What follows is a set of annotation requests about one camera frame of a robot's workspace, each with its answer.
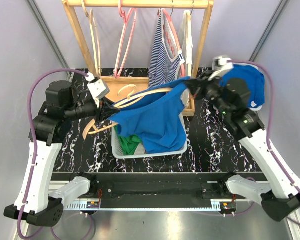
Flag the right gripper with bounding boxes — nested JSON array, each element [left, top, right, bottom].
[[183, 70, 231, 117]]

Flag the cream wooden hanger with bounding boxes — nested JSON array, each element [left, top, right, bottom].
[[82, 87, 172, 140]]

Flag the green tank top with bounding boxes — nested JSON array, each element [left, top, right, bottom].
[[114, 126, 143, 156]]

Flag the blue white striped tank top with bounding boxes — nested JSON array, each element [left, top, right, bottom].
[[148, 8, 179, 89]]

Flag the grey tank top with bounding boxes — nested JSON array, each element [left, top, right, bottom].
[[134, 143, 147, 156]]

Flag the beige wooden hanger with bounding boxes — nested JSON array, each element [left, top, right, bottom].
[[81, 0, 101, 78]]

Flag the pink plastic hanger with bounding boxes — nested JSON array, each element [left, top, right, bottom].
[[114, 0, 137, 79]]

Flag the pink striped-top hanger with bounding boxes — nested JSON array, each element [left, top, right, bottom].
[[161, 8, 186, 79]]

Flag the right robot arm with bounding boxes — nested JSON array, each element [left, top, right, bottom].
[[186, 76, 300, 222]]

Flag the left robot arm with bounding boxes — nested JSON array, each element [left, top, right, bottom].
[[3, 79, 118, 227]]

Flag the white-top hanger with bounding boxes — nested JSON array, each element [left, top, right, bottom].
[[184, 0, 195, 31]]

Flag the wooden clothes rack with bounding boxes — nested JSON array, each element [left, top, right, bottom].
[[62, 0, 214, 117]]

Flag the white perforated plastic basket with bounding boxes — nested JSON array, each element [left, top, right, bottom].
[[111, 110, 188, 159]]

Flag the blue cloth in bin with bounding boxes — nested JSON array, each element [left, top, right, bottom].
[[220, 63, 265, 108]]

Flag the white right bin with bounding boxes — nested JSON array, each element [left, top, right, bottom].
[[249, 64, 262, 112]]

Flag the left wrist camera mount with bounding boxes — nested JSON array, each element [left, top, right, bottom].
[[85, 72, 110, 108]]

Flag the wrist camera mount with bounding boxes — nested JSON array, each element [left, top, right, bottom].
[[208, 55, 234, 81], [85, 72, 110, 108]]

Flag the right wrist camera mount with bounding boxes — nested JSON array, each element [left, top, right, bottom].
[[208, 55, 234, 81]]

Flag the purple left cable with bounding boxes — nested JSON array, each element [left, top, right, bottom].
[[16, 68, 96, 240]]

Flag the purple cable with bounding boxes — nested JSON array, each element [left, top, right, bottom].
[[198, 59, 300, 217], [16, 68, 96, 240]]

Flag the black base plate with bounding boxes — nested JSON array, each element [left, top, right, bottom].
[[38, 171, 266, 210]]

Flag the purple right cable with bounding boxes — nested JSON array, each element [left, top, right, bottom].
[[198, 59, 300, 217]]

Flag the aluminium rail frame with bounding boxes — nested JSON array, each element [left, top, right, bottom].
[[4, 175, 300, 227]]

